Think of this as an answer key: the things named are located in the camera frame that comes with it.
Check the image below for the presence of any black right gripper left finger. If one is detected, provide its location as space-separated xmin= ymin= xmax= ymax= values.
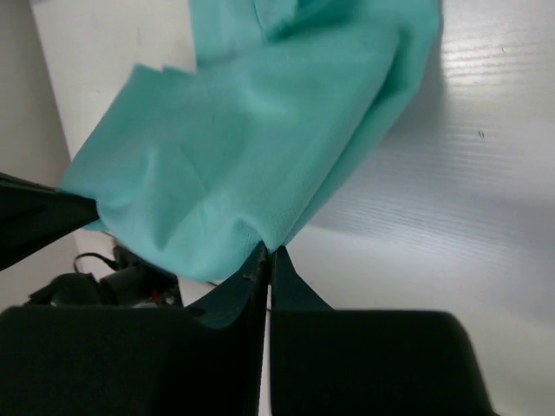
xmin=1 ymin=245 xmax=267 ymax=415

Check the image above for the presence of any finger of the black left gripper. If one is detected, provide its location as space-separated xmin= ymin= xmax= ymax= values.
xmin=1 ymin=173 xmax=99 ymax=270

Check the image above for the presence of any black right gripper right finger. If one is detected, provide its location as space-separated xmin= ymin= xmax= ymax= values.
xmin=270 ymin=248 xmax=493 ymax=415

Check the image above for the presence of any teal t shirt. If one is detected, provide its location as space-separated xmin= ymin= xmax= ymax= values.
xmin=61 ymin=1 xmax=440 ymax=281

